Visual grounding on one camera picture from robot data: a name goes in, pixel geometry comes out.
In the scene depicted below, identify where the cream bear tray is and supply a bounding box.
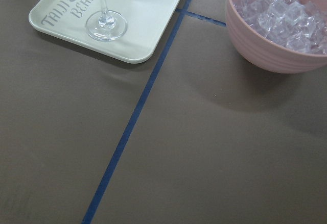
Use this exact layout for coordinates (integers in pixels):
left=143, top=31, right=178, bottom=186
left=29, top=0, right=180, bottom=64

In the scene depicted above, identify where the pink bowl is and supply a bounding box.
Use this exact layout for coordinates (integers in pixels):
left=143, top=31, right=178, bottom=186
left=225, top=0, right=326, bottom=73

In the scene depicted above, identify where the clear wine glass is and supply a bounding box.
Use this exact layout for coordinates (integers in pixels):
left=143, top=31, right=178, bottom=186
left=85, top=0, right=128, bottom=42

